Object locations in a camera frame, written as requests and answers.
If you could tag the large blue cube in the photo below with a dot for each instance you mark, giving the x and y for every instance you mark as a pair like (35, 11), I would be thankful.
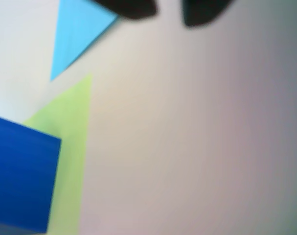
(21, 176)

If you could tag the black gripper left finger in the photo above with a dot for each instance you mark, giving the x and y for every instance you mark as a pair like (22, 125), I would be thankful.
(131, 8)

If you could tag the light blue paper square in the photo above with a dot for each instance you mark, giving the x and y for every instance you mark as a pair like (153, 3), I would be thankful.
(75, 31)

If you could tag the green paper square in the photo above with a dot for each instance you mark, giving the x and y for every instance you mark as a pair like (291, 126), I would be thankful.
(70, 122)

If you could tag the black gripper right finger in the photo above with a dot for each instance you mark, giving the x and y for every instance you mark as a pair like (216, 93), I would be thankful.
(199, 11)

